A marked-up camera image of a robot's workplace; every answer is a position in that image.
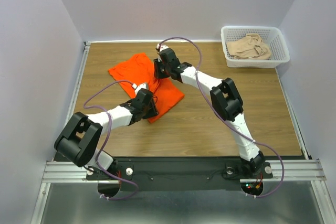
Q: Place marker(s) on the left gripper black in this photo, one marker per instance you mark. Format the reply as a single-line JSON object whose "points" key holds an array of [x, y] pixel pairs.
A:
{"points": [[153, 112]]}

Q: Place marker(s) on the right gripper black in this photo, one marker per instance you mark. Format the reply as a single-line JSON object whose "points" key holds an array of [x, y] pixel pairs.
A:
{"points": [[157, 75]]}

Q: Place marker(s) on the orange t-shirt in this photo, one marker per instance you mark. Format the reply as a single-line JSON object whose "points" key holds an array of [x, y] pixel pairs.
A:
{"points": [[140, 69]]}

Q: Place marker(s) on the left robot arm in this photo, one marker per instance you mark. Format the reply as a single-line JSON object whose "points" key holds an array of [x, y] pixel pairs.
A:
{"points": [[80, 136]]}

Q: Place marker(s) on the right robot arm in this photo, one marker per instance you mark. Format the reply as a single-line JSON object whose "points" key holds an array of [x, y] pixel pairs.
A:
{"points": [[225, 101]]}

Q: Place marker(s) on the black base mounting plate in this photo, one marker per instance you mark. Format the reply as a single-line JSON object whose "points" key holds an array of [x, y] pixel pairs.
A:
{"points": [[184, 173]]}

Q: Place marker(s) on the white plastic laundry basket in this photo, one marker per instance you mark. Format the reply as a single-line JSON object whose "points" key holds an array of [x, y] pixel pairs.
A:
{"points": [[272, 36]]}

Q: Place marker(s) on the beige t-shirt in basket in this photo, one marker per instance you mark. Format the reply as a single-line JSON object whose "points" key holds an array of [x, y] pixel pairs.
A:
{"points": [[251, 47]]}

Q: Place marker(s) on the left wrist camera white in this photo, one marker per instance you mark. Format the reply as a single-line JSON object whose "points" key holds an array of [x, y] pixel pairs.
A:
{"points": [[140, 86]]}

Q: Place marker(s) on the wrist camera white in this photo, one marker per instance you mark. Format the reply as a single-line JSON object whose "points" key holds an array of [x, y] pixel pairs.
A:
{"points": [[160, 47], [140, 86]]}

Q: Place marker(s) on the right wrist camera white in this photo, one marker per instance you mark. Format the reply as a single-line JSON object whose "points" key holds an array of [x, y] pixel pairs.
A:
{"points": [[160, 47]]}

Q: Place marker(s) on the aluminium frame rail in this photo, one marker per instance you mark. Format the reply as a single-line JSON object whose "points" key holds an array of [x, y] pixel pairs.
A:
{"points": [[310, 172]]}

